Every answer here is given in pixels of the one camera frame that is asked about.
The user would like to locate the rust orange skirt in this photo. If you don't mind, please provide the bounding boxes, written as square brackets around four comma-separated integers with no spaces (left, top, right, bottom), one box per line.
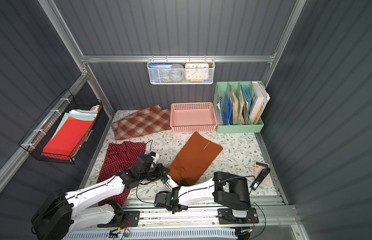
[169,132,223,186]

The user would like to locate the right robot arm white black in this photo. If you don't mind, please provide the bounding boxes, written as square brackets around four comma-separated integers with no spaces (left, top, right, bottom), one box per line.
[154,172,252,218]

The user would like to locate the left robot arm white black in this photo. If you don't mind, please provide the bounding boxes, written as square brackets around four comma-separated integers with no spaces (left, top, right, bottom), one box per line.
[31,153,170,240]

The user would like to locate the grey tape roll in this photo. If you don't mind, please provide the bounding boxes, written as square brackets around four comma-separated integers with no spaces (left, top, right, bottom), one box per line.
[168,64,185,83]

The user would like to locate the dark red polka-dot skirt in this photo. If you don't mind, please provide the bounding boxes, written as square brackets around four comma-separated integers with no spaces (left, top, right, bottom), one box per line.
[96,141,147,207]

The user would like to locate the red plaid skirt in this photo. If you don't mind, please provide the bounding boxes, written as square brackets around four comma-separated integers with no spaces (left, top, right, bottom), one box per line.
[111,105,171,141]

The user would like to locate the pink plastic basket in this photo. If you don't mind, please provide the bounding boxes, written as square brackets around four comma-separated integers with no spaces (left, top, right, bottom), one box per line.
[170,102,218,134]

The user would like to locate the red paper stack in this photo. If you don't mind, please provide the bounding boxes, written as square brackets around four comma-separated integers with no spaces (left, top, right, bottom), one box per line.
[41,117,94,160]

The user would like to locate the floral table mat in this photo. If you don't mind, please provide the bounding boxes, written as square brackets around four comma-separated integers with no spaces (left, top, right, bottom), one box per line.
[84,109,278,199]

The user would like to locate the small orange white card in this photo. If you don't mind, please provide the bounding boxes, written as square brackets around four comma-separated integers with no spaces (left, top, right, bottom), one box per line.
[254,161,270,187]

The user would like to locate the blue box in basket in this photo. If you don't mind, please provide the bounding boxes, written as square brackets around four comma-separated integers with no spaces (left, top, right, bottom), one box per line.
[148,63,173,84]

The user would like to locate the blue folders in organizer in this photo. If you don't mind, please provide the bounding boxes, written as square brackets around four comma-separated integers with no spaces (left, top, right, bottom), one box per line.
[222,94,234,126]

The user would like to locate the yellow alarm clock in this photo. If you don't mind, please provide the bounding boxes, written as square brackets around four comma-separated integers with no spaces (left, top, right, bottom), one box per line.
[185,63,210,82]

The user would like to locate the mint green file organizer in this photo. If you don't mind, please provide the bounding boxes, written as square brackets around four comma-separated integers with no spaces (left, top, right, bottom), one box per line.
[213,81,264,134]

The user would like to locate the white book in organizer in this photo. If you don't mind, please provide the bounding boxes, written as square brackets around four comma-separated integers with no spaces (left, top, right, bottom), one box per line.
[250,82,271,125]

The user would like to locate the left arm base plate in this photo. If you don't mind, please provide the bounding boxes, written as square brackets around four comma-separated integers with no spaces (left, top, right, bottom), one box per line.
[97,211,140,228]

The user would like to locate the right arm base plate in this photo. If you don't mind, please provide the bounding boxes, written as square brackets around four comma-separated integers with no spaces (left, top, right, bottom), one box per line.
[218,208,259,225]

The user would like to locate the black wire side basket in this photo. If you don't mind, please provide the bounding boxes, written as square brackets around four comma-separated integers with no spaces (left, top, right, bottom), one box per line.
[19,90,103,164]

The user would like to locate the white wire wall basket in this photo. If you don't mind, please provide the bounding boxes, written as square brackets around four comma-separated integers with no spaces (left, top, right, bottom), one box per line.
[147,58,216,85]

